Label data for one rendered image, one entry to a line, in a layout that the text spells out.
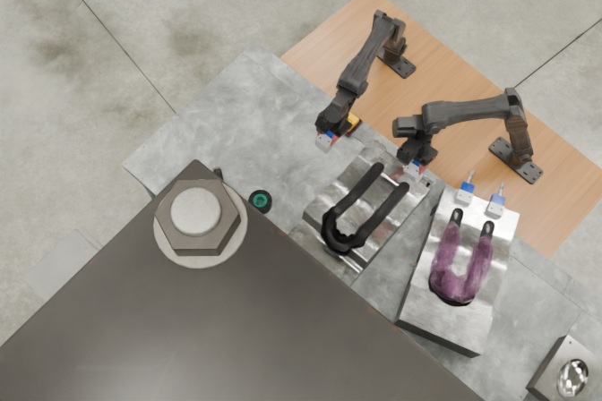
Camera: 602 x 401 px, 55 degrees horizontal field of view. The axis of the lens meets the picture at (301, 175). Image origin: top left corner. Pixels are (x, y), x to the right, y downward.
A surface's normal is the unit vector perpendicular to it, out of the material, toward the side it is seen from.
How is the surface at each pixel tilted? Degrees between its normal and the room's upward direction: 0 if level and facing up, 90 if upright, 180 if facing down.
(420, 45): 0
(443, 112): 9
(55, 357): 0
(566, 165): 0
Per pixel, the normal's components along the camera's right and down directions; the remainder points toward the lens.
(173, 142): 0.02, -0.39
